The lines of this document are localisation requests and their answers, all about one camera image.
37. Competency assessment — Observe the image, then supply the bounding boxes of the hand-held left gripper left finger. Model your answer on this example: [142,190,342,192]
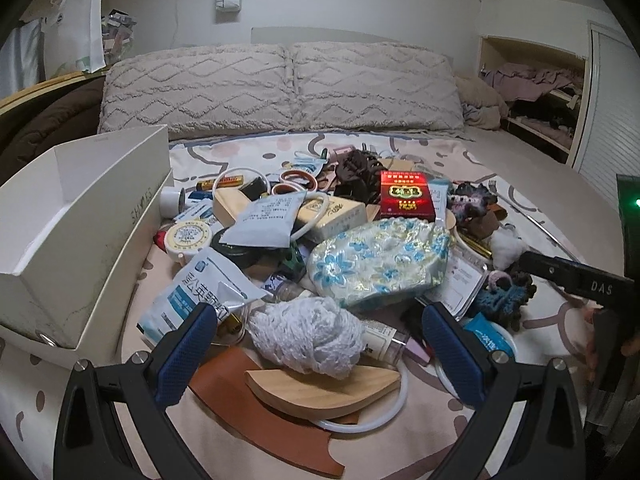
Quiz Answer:
[52,302,218,480]

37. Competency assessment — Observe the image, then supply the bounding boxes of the small white bottle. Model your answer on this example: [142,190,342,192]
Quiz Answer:
[161,187,193,218]

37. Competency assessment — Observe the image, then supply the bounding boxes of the orange handled scissors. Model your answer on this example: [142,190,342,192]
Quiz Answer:
[270,170,321,196]

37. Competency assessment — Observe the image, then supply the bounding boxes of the green plastic item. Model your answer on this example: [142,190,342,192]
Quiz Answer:
[280,242,308,281]

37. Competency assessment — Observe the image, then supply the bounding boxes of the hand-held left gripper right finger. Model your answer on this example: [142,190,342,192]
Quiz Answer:
[422,302,586,480]

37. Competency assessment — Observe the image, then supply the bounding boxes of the dark frilly floral item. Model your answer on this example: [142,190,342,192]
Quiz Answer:
[447,182,501,221]

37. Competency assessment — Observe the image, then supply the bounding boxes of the small glass bottle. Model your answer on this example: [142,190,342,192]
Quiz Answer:
[362,317,426,366]

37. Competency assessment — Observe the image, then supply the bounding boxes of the brown leather piece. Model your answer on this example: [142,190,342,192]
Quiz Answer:
[187,346,366,466]

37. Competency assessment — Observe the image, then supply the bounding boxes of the cream soap box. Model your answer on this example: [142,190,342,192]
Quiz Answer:
[295,195,368,243]

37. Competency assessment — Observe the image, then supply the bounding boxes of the large blue white pouch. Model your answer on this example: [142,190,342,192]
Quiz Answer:
[137,247,271,348]

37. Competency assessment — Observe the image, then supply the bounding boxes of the white plastic tube ring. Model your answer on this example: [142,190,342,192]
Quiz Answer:
[315,360,411,433]

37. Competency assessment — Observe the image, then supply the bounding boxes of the black round compact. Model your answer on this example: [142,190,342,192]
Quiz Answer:
[210,230,281,271]

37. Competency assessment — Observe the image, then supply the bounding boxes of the beige plush cushion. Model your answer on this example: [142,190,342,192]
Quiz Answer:
[454,76,503,128]

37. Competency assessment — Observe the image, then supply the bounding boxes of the pink clothes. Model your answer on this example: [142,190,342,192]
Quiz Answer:
[482,62,583,101]

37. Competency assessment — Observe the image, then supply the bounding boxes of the dark blue crochet item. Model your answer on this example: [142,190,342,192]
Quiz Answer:
[472,270,538,331]

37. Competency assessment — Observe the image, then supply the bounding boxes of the white blue mask pouch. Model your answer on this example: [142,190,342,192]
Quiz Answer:
[290,152,328,178]

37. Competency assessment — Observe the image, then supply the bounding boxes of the cream round tape measure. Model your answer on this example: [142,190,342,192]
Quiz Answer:
[162,220,213,261]

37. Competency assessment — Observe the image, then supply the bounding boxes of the white louvre door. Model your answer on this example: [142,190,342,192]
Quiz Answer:
[570,21,636,211]

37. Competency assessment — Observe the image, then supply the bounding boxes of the red cigarette box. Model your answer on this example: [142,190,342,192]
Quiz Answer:
[379,170,436,222]

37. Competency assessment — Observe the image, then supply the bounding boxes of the grey curtain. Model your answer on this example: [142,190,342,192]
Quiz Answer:
[5,17,48,98]

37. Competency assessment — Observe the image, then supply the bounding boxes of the white pompom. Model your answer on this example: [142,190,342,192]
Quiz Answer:
[487,232,528,268]

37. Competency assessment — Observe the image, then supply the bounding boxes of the wooden shelf unit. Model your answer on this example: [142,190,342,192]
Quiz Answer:
[0,67,108,111]

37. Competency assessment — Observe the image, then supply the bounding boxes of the dark brown comforter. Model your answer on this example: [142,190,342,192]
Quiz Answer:
[0,76,107,176]

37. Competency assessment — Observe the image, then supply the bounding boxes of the curved wooden piece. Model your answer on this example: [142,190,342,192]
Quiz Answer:
[244,362,403,418]

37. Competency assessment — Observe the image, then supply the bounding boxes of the closet shelf niche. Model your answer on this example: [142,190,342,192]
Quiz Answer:
[477,35,588,166]

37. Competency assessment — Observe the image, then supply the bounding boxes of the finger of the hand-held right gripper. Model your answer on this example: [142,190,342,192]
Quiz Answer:
[519,251,635,308]

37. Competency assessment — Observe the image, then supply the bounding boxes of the blue wet wipe pack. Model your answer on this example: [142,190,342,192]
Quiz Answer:
[462,312,518,366]

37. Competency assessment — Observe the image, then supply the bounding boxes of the white card packet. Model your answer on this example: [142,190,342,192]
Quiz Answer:
[442,250,488,318]

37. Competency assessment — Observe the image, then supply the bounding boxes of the brown hair claw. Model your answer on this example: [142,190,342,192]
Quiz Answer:
[332,149,383,201]

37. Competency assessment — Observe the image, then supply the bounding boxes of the beige headboard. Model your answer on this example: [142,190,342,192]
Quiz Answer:
[250,26,456,68]

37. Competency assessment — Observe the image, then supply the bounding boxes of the white net scrubber ball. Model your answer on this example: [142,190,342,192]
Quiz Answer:
[247,295,368,381]

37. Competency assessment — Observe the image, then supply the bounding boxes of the floral embroidered pouch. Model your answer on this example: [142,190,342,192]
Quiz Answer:
[306,217,453,311]

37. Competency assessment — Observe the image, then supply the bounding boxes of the person's right hand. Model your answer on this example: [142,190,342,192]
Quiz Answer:
[584,307,640,386]

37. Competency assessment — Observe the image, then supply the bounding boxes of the white cardboard box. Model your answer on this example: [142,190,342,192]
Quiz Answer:
[0,124,176,351]

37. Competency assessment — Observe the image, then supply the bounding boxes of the pile of small packets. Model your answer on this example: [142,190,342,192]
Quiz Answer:
[102,9,137,61]

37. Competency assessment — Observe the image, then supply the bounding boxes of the black tape roll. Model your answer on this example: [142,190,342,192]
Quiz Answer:
[240,179,268,201]

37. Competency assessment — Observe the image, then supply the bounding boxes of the white tote bag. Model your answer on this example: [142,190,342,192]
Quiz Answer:
[42,0,107,77]

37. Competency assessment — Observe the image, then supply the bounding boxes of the white wall cable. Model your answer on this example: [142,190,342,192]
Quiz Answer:
[170,0,183,51]

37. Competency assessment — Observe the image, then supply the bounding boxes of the metal telescopic back scratcher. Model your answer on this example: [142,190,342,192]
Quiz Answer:
[487,175,583,266]

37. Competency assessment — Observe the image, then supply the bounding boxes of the wooden block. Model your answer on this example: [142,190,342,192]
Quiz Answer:
[214,191,263,228]

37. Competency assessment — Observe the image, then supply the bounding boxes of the pale blue sachet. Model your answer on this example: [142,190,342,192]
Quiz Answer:
[220,191,308,250]

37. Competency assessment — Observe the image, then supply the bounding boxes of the beige textured pillow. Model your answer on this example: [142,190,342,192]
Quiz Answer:
[97,44,301,136]
[287,42,466,133]

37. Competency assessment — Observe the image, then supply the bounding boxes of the blue white box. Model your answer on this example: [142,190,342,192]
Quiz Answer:
[172,199,221,226]

